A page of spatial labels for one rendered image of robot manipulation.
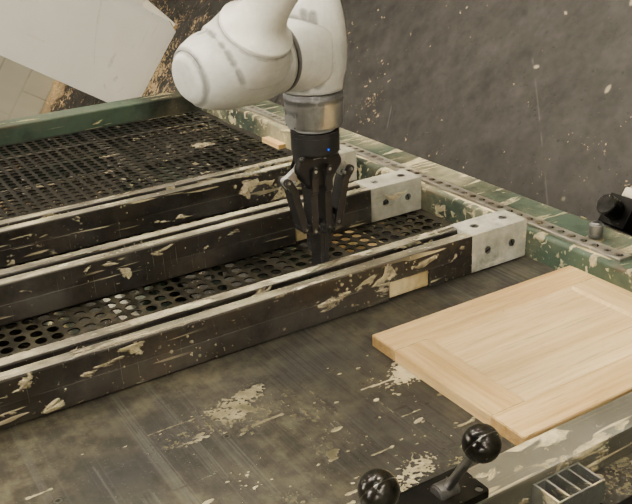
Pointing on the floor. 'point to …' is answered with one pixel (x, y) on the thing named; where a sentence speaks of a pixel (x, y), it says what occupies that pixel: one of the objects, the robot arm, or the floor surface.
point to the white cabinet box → (81, 41)
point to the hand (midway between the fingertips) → (319, 249)
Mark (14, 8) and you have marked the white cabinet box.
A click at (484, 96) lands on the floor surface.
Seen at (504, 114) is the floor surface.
